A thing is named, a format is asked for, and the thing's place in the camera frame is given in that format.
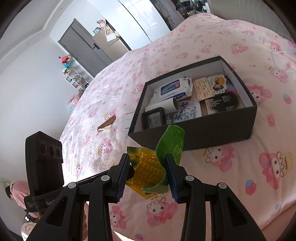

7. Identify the green yellow corn snack packet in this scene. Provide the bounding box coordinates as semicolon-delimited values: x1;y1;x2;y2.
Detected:
126;125;185;199

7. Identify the person in pink clothes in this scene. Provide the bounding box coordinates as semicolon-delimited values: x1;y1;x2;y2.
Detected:
4;180;39;219

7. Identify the black storage box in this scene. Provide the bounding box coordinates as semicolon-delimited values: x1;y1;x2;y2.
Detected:
128;56;257;151

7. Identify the brown wooden comb with tassel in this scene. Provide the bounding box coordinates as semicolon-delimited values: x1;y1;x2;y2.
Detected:
97;115;116;132

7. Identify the white calligraphy paper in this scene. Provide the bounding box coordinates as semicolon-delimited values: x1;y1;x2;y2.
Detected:
166;99;202;125

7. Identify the white paper card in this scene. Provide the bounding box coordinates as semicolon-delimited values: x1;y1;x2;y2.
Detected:
120;112;134;132

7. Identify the black printed booklet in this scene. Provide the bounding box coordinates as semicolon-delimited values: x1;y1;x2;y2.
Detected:
205;91;244;114

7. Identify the white paper roll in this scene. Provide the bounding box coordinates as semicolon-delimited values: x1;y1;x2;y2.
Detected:
145;98;179;114

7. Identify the beige ticket card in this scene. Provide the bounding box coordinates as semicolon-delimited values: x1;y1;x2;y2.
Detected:
192;77;214;101

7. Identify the round portrait sticker card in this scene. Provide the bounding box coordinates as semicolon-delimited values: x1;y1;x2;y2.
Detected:
206;75;227;95

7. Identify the white wet wipes pack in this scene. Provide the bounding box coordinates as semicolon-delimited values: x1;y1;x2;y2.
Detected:
151;77;193;104

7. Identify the white shelf with toys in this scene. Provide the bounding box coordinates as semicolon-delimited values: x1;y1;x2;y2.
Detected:
58;54;92;92

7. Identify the grey door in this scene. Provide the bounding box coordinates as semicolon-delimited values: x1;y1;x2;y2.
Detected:
58;19;112;77

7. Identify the black tracking camera right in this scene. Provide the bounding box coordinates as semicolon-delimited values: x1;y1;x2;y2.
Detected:
24;131;64;212

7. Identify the small black picture frame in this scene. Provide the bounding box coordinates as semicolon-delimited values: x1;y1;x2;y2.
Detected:
142;107;167;130

